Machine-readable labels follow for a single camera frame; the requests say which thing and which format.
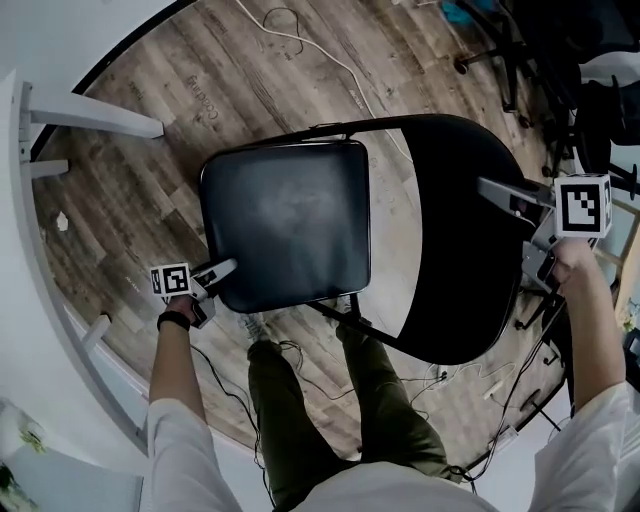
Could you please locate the person's leg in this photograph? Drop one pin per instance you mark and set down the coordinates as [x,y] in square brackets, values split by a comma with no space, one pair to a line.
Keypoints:
[385,400]
[285,410]

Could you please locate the person's shoe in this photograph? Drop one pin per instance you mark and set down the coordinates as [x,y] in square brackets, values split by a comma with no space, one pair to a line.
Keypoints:
[345,307]
[255,327]

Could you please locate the white power strip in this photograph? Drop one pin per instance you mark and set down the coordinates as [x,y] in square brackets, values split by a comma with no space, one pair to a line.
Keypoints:
[442,375]
[492,391]

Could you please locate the person's right leg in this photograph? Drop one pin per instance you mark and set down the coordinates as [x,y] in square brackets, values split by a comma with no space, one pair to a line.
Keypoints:
[385,400]

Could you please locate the person's left leg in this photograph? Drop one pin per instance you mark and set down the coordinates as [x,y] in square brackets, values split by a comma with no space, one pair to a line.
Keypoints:
[285,410]

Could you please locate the person's right shoe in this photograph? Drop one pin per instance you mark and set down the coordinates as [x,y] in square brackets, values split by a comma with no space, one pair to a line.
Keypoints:
[345,307]

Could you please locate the person's left forearm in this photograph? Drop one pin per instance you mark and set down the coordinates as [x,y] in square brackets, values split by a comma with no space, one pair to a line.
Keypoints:
[175,370]

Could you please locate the person's right forearm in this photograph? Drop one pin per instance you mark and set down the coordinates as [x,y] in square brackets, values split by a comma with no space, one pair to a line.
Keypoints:
[595,340]

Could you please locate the white table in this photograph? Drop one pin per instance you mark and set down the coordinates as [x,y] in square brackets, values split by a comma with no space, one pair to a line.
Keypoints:
[20,250]

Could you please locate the black folding chair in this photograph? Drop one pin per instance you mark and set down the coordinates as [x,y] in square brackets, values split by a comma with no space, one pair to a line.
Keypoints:
[290,220]

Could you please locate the person's white sweatshirt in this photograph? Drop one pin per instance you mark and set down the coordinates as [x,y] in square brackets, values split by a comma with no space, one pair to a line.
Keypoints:
[400,492]

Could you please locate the person's left hand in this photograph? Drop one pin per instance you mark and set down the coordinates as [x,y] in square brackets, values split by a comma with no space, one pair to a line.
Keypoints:
[182,306]

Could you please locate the teal floor item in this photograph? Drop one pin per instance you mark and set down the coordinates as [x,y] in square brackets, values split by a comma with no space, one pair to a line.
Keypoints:
[456,11]

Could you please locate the white paper scrap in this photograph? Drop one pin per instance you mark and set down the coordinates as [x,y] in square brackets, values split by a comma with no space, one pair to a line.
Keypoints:
[62,221]

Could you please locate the person's right hand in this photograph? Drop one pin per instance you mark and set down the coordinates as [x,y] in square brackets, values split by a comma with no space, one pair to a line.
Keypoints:
[575,265]

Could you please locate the person's left shoe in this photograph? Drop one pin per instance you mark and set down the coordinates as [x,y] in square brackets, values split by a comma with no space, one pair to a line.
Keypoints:
[255,327]

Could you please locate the white rectangular device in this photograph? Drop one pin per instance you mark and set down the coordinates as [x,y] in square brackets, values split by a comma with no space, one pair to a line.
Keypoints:
[506,435]

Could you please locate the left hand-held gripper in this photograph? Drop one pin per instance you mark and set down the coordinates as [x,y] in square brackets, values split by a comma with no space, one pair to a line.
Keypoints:
[172,279]

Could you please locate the black wrist band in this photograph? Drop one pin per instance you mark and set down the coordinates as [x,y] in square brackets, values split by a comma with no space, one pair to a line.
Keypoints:
[174,320]

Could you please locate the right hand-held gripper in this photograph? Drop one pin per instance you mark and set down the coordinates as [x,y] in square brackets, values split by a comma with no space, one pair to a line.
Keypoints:
[582,207]

